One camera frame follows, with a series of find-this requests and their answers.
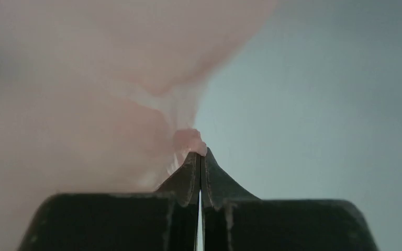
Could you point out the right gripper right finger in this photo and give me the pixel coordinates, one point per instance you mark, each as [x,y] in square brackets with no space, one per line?
[235,219]

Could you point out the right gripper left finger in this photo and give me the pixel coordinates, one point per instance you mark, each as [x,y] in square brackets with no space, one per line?
[166,219]

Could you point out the pink plastic trash bag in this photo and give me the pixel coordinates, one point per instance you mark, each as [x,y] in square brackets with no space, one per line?
[102,95]

